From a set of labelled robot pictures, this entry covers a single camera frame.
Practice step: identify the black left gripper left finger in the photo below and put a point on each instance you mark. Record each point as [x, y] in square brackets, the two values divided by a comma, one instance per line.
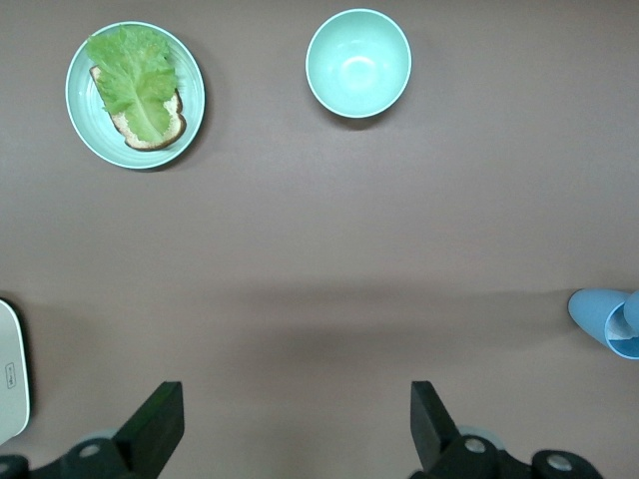
[145, 439]

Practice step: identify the green lettuce leaf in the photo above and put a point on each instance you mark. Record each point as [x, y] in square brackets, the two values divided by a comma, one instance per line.
[132, 85]

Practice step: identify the bread slice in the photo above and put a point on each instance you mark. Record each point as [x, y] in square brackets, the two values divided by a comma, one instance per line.
[150, 142]

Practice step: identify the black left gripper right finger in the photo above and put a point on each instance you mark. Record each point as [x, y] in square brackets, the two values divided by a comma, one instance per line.
[434, 439]

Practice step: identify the blue plastic cup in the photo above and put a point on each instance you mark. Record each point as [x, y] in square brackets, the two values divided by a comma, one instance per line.
[591, 312]
[634, 312]

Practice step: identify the mint green bowl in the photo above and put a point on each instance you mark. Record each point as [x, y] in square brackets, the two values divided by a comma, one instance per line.
[358, 65]

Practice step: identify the mint green plate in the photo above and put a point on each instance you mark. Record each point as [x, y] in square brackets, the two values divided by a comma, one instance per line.
[85, 125]

